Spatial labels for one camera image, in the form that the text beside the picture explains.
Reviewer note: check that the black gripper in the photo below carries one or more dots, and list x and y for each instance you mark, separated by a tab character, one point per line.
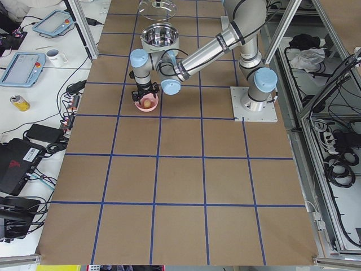
144	88

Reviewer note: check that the glass pot lid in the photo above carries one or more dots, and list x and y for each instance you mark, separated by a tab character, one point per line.
157	10

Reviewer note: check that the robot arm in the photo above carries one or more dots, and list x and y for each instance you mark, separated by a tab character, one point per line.
160	71

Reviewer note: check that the mint green pot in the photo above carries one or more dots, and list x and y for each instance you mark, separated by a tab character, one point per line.
159	37

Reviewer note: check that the pink bowl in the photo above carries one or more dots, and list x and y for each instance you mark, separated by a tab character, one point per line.
153	98

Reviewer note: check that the power strip with plugs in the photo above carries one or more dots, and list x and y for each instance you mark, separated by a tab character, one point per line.
71	103

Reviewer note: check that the white mug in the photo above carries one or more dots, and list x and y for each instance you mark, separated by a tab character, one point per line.
57	58

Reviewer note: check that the black power brick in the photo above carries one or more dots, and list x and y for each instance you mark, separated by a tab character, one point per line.
43	133

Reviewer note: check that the upper teach pendant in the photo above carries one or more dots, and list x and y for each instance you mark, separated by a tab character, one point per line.
54	24

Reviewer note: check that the teach pendant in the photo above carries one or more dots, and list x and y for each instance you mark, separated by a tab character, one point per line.
54	24
23	70

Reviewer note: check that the lower teach pendant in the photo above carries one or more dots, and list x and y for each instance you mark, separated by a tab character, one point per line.
23	70

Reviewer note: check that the yellow drink can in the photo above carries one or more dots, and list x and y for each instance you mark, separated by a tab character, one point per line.
20	103

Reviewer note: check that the black red computer box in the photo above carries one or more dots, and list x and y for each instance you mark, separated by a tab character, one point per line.
19	158

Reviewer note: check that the black cloth bundle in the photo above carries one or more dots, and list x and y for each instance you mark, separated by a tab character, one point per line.
305	42

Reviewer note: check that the white cloth bundle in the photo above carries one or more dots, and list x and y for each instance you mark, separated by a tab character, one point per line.
309	60

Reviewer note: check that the black device bottom left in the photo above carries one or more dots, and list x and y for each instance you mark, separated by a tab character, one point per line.
17	217

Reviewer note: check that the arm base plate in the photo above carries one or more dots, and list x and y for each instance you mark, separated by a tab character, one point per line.
247	110
224	22

